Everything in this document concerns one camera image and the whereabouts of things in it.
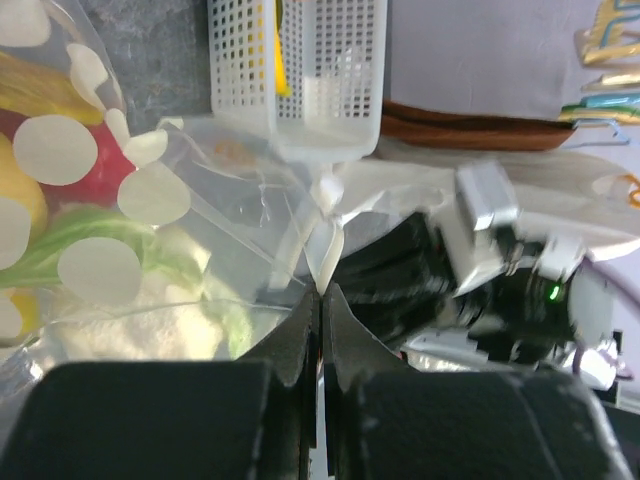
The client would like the white perforated plastic basket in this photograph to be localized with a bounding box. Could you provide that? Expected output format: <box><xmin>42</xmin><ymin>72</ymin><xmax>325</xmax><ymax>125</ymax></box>
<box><xmin>207</xmin><ymin>0</ymin><xmax>388</xmax><ymax>163</ymax></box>

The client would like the orange clothes hanger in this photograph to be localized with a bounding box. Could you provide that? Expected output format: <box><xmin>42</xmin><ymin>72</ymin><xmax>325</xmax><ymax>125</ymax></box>
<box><xmin>622</xmin><ymin>174</ymin><xmax>640</xmax><ymax>209</ymax></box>

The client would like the small yellow banana bunch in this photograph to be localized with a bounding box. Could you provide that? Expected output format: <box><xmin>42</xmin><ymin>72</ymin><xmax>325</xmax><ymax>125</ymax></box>
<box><xmin>1</xmin><ymin>52</ymin><xmax>103</xmax><ymax>125</ymax></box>

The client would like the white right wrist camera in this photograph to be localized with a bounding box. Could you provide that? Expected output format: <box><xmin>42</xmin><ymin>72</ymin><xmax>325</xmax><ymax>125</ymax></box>
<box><xmin>431</xmin><ymin>161</ymin><xmax>586</xmax><ymax>297</ymax></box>

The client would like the red apple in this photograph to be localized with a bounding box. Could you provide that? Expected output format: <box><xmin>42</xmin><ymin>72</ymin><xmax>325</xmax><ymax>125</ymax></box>
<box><xmin>1</xmin><ymin>110</ymin><xmax>135</xmax><ymax>207</ymax></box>

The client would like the white cauliflower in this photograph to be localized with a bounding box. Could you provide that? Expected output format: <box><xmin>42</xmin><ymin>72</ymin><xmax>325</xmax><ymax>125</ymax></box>
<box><xmin>1</xmin><ymin>205</ymin><xmax>254</xmax><ymax>362</ymax></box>

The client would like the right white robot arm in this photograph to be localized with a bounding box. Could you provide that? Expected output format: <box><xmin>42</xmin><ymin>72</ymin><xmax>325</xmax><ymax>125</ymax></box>
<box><xmin>334</xmin><ymin>207</ymin><xmax>633</xmax><ymax>390</ymax></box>

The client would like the clear polka dot zip bag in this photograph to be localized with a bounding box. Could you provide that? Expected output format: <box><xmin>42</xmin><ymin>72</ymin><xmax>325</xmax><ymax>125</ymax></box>
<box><xmin>0</xmin><ymin>0</ymin><xmax>401</xmax><ymax>371</ymax></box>

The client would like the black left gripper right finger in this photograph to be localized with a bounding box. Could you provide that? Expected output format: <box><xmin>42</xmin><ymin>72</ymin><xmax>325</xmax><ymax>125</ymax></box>
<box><xmin>321</xmin><ymin>285</ymin><xmax>633</xmax><ymax>479</ymax></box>

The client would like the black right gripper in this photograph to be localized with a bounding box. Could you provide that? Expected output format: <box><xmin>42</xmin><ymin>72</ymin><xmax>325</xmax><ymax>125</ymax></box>
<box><xmin>334</xmin><ymin>212</ymin><xmax>458</xmax><ymax>345</ymax></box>

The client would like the white cloth garment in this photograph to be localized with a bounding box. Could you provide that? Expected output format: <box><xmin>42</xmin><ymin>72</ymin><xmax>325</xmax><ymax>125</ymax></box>
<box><xmin>335</xmin><ymin>142</ymin><xmax>639</xmax><ymax>261</ymax></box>

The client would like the yellow clothes hanger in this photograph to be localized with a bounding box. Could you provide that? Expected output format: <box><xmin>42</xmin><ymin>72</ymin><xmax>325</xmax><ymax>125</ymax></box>
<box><xmin>559</xmin><ymin>0</ymin><xmax>640</xmax><ymax>126</ymax></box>

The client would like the brown folded cloth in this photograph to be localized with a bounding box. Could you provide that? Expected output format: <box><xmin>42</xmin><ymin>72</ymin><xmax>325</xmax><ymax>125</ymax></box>
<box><xmin>380</xmin><ymin>100</ymin><xmax>574</xmax><ymax>152</ymax></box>

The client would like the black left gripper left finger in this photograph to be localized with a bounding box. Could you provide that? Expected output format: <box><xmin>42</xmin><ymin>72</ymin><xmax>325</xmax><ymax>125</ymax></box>
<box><xmin>1</xmin><ymin>291</ymin><xmax>320</xmax><ymax>479</ymax></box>

